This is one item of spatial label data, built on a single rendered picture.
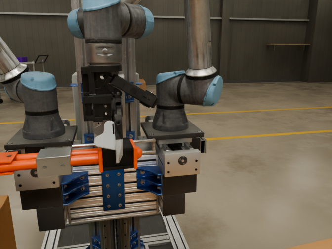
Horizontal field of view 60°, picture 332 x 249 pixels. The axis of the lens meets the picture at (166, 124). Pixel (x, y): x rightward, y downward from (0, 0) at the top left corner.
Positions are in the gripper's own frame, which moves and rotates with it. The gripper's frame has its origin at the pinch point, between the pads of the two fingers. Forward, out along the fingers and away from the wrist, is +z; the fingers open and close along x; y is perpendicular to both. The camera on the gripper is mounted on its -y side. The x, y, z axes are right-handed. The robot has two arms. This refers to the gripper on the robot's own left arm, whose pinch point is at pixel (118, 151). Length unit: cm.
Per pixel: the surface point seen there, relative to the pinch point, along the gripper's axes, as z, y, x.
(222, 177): 111, -128, -200
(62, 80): 84, 101, -1054
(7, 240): 27.5, 30.2, -12.8
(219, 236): 112, -80, -106
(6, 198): 17.1, 30.3, -17.5
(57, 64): 27, 114, -1055
